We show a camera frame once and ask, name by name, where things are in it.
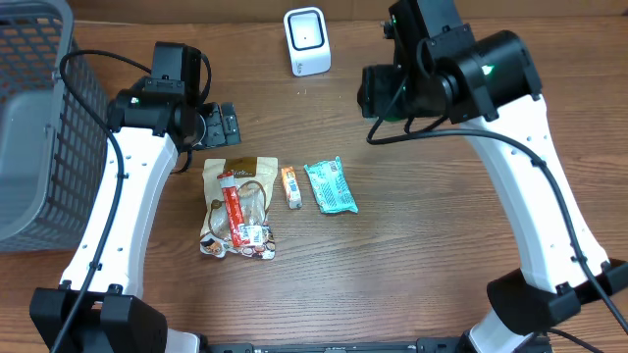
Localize red stick packet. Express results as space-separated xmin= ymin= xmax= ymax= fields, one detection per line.
xmin=217 ymin=172 xmax=244 ymax=247

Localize brown white snack pouch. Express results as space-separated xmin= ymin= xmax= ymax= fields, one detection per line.
xmin=199 ymin=157 xmax=278 ymax=260

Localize small orange snack packet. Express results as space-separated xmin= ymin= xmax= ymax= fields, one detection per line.
xmin=281 ymin=167 xmax=302 ymax=210

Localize teal orange snack pack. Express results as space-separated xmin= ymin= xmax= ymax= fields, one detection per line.
xmin=304 ymin=156 xmax=359 ymax=214

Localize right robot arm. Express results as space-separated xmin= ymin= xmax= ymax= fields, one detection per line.
xmin=358 ymin=24 xmax=627 ymax=352

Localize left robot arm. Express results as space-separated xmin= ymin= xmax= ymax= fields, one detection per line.
xmin=29 ymin=89 xmax=240 ymax=352

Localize white barcode scanner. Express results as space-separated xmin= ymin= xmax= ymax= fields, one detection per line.
xmin=284 ymin=7 xmax=332 ymax=76

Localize grey plastic shopping basket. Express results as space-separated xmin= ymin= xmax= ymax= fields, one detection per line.
xmin=1 ymin=0 xmax=108 ymax=252

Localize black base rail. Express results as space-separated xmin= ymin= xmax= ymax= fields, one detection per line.
xmin=205 ymin=335 xmax=555 ymax=353

